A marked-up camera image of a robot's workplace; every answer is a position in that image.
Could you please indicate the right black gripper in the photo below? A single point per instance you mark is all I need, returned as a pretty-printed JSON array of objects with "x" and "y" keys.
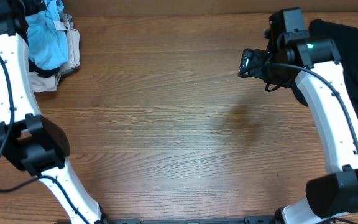
[{"x": 256, "y": 58}]

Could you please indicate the folded black garment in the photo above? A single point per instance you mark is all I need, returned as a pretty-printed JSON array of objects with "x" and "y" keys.
[{"x": 42, "y": 73}]

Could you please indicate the folded beige garment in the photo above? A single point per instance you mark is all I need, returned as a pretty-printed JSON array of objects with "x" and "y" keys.
[{"x": 40, "y": 84}]

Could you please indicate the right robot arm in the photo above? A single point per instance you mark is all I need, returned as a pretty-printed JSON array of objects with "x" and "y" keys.
[{"x": 312, "y": 67}]

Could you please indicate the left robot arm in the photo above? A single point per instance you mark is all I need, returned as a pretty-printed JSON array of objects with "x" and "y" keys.
[{"x": 28, "y": 140}]

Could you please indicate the black t-shirt on right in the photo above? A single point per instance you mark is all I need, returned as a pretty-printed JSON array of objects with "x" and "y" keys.
[{"x": 346, "y": 40}]

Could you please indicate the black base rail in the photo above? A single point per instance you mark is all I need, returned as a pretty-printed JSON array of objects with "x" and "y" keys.
[{"x": 191, "y": 221}]

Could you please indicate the light blue printed t-shirt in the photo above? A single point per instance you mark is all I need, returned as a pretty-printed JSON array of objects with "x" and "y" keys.
[{"x": 48, "y": 46}]

